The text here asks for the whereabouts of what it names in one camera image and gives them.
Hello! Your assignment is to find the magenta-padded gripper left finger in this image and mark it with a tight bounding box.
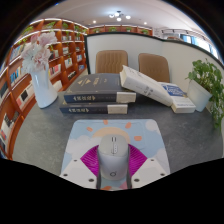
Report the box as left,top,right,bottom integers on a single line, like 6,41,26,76
59,144,101,190

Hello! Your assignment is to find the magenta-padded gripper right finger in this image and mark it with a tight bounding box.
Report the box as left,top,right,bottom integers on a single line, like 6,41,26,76
128,144,168,190

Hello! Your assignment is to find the white computer mouse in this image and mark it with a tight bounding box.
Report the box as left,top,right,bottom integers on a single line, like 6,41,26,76
96,134,130,182

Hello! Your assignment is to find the pastel sun-print mouse pad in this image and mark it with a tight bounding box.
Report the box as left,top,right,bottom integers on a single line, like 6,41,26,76
60,118,171,191

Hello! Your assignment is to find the dark hardcover book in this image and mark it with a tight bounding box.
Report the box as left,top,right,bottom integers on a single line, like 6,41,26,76
59,99,129,115
63,73,137,104

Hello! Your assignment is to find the blue-covered white book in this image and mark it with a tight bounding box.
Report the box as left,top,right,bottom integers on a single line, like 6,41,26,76
161,82,197,114

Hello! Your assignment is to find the thick white book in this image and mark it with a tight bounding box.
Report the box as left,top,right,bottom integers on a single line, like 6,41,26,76
119,64,174,108

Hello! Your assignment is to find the white ceramic jug vase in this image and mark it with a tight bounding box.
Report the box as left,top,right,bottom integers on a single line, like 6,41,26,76
29,68,59,109

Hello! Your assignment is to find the green potted plant, white pot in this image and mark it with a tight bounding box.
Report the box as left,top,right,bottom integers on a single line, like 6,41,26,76
185,58,224,129

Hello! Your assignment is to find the tan upholstered chair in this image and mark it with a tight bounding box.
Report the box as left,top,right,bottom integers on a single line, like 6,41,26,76
137,53,171,84
95,49,129,75

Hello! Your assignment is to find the orange wooden bookshelf unit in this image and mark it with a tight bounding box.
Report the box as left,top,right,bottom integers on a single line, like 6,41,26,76
0,18,154,161

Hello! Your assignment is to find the pink and white flower bouquet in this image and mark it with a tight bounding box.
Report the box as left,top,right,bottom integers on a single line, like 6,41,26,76
20,31,59,75

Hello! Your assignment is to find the window with curtains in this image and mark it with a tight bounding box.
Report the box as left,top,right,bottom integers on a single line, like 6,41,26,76
161,28,221,61

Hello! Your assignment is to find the ceiling spotlight cluster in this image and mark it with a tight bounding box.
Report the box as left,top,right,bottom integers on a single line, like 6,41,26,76
108,10,132,23

